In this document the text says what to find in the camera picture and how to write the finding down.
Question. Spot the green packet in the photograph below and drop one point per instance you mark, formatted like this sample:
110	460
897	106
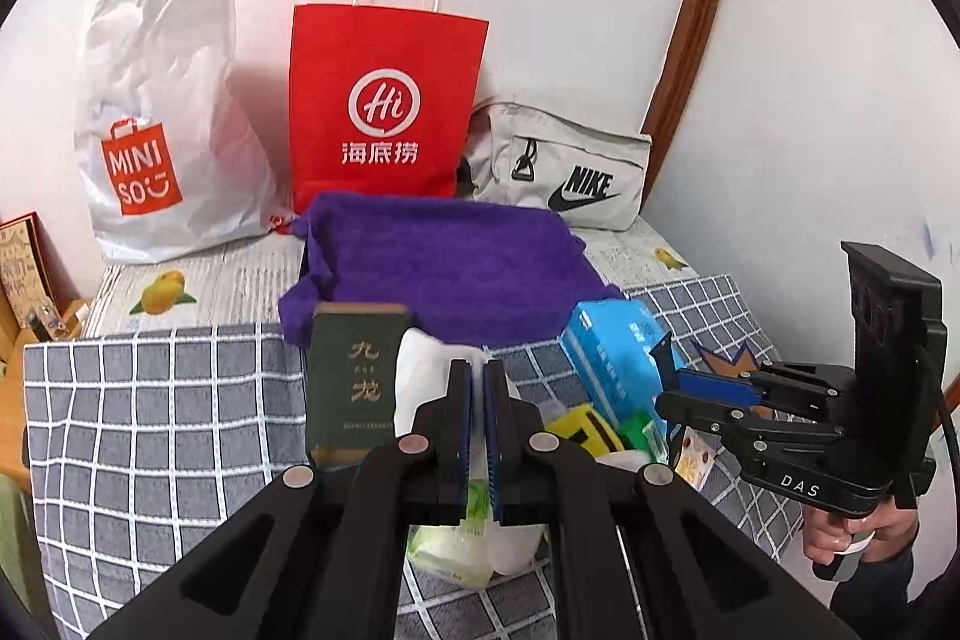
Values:
641	437

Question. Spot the dark green tin box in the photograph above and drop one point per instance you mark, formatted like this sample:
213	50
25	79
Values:
360	385

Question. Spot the white plastic shopping bag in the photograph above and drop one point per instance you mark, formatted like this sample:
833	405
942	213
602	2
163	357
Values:
172	70

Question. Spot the red paper bag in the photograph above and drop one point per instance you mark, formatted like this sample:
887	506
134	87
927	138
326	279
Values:
390	55

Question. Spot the person's right hand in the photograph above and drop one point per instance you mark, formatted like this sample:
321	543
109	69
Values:
825	535

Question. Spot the grey waist bag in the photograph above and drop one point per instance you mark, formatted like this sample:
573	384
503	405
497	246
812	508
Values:
585	153

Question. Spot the white snack packet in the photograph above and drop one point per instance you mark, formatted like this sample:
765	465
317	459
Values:
694	460

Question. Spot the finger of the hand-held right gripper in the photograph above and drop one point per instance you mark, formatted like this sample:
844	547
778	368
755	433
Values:
716	386
697	411

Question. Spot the small red packet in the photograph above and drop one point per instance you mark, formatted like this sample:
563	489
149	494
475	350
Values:
281	222

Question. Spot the purple towel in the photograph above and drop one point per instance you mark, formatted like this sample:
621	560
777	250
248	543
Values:
450	265

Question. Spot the fruit print bedsheet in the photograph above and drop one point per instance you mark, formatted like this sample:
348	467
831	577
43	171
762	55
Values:
225	272

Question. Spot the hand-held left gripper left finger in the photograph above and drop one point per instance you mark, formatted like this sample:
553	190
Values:
465	430

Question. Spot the yellow pouch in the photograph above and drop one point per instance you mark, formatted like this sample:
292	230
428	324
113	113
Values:
589	430

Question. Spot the person's right forearm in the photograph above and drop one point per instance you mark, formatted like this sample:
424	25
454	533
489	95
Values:
900	591

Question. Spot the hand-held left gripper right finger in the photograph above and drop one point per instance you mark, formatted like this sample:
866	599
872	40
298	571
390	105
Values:
493	430

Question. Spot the wooden bedside table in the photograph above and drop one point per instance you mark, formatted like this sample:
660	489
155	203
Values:
69	314

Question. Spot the grey checked blanket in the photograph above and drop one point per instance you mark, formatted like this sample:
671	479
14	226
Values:
150	400

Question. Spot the blue tissue pack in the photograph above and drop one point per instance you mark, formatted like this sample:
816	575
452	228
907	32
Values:
607	347

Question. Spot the green white wipes pack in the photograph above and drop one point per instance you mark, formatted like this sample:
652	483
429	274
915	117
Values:
424	370

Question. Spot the brown patterned box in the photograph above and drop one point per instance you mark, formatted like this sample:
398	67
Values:
22	265

